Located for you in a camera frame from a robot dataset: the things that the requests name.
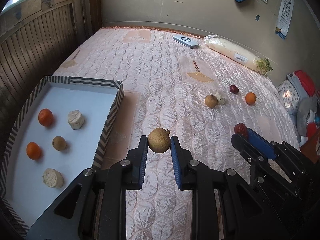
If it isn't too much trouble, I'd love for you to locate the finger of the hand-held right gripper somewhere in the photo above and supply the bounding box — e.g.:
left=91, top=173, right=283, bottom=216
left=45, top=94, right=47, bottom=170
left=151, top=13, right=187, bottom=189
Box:
left=230, top=133, right=270, bottom=188
left=246, top=129, right=300, bottom=163

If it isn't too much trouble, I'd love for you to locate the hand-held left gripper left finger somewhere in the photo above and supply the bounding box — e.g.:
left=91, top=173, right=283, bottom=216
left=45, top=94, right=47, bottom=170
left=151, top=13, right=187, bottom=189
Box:
left=26, top=135, right=149, bottom=240

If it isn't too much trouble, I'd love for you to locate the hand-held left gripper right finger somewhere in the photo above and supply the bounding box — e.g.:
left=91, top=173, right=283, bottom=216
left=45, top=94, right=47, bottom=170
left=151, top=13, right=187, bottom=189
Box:
left=170, top=135, right=273, bottom=240

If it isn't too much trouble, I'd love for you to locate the large brown longan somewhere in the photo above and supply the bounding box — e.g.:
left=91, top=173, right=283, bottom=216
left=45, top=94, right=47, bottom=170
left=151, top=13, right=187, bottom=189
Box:
left=147, top=127, right=172, bottom=153

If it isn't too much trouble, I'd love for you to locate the small brown longan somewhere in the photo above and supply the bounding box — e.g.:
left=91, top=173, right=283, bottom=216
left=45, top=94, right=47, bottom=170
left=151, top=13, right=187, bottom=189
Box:
left=52, top=136, right=67, bottom=151

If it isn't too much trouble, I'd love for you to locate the striped cardboard box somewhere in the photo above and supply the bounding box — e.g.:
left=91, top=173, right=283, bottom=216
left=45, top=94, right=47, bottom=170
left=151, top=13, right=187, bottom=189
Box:
left=0, top=76, right=125, bottom=239

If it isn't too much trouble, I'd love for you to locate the beige bread chunk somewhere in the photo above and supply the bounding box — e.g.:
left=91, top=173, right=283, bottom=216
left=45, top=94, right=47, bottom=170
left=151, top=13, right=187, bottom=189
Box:
left=42, top=168, right=64, bottom=188

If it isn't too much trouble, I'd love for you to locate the large tangerine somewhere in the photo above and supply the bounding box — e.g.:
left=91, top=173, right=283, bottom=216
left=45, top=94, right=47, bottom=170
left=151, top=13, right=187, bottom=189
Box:
left=38, top=108, right=54, bottom=127

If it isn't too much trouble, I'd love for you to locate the small tangerine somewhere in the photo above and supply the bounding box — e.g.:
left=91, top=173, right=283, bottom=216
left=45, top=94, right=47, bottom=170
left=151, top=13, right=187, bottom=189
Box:
left=26, top=142, right=42, bottom=160

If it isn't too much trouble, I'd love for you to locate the orange with stem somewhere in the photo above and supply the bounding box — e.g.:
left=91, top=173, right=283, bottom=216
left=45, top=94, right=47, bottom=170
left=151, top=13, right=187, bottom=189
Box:
left=245, top=92, right=257, bottom=105

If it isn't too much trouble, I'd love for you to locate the white garlic piece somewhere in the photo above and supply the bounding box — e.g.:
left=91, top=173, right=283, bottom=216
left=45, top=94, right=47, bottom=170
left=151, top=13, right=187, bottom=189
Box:
left=215, top=91, right=227, bottom=105

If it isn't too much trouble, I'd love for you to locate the grey cloth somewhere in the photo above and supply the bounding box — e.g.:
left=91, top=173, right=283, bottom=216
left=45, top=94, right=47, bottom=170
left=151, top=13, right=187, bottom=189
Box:
left=296, top=97, right=318, bottom=137

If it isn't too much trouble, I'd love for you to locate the brown longan with pointed stem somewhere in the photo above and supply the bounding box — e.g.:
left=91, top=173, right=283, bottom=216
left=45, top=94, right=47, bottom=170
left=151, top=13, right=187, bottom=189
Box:
left=204, top=94, right=219, bottom=108

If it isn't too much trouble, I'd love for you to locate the small red cloth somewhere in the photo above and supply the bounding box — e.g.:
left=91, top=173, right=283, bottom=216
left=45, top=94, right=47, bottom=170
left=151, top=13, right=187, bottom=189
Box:
left=306, top=122, right=319, bottom=138

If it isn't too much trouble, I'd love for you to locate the floral cloth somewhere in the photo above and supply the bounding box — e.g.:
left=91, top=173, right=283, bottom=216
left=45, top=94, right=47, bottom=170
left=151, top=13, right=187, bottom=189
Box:
left=277, top=80, right=300, bottom=113

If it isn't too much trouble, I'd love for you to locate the light blue garment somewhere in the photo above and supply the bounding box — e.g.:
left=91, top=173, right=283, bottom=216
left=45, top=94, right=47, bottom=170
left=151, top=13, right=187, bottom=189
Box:
left=286, top=73, right=309, bottom=98

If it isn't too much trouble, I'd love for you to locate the red garment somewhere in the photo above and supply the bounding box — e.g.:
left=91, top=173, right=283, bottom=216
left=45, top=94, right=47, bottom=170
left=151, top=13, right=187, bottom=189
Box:
left=294, top=70, right=316, bottom=97

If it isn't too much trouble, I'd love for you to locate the pink quilted bedspread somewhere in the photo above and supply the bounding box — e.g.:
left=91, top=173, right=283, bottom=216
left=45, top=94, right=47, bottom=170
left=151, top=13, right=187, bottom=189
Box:
left=51, top=26, right=302, bottom=240

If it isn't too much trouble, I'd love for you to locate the plastic-wrapped white daikon radish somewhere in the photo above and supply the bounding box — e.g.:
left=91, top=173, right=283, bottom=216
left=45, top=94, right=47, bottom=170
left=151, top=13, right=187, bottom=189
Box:
left=203, top=35, right=273, bottom=77

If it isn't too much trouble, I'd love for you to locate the white and blue tin case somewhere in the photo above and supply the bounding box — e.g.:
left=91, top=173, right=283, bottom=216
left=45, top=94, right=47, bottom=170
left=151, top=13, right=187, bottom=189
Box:
left=172, top=35, right=200, bottom=48

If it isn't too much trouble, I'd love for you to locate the wall eye chart poster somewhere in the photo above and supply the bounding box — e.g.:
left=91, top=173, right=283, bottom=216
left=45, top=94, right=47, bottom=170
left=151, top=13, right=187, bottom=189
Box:
left=275, top=0, right=296, bottom=40

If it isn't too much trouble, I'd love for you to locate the wooden wall panelling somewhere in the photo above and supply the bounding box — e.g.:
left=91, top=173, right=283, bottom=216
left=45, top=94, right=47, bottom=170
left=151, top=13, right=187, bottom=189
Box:
left=0, top=4, right=83, bottom=110

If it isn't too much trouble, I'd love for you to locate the wooden door frame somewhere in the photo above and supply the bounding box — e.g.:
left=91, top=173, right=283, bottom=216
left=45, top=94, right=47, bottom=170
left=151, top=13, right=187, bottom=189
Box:
left=80, top=0, right=103, bottom=45

